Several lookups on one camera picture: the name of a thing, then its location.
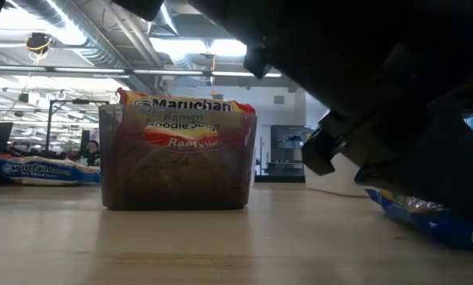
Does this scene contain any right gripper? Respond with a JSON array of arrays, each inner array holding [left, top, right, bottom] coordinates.
[[330, 73, 473, 218]]

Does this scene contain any grey plastic bin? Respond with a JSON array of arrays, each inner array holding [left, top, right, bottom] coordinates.
[[98, 103, 258, 211]]

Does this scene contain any red Maruchan ramen pack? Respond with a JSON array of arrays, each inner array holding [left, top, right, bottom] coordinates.
[[116, 87, 257, 209]]

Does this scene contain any dark grey shelving unit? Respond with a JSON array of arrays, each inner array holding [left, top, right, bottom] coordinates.
[[270, 124, 313, 177]]

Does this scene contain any person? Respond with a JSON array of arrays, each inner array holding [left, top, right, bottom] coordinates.
[[84, 139, 101, 167]]

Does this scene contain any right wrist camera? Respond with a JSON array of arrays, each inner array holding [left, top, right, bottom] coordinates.
[[301, 110, 364, 177]]

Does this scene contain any black aluminium table frame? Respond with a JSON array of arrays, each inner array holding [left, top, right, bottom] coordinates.
[[0, 169, 307, 187]]

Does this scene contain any long ceiling light rail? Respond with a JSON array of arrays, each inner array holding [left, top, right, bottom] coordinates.
[[0, 65, 284, 79]]

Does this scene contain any round silver ceiling duct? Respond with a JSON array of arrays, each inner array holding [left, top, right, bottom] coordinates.
[[147, 0, 181, 37], [10, 0, 158, 96]]

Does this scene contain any black rig frame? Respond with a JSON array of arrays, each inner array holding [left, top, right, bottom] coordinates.
[[45, 98, 111, 158]]

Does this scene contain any black ceiling cord reel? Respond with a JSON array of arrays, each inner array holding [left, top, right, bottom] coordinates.
[[25, 32, 53, 55]]

